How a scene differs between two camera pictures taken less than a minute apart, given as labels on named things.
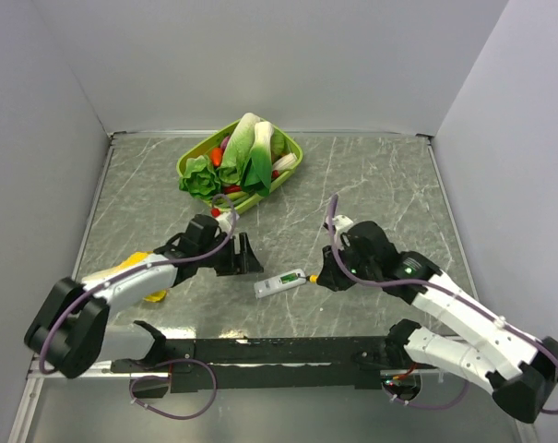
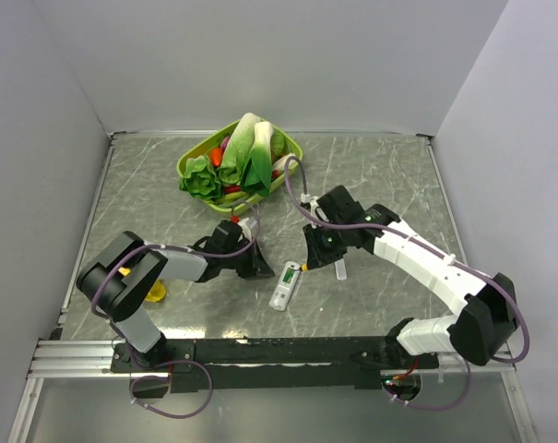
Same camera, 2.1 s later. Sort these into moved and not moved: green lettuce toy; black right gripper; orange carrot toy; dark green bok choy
Moved: black right gripper
Not moved: green lettuce toy; dark green bok choy; orange carrot toy
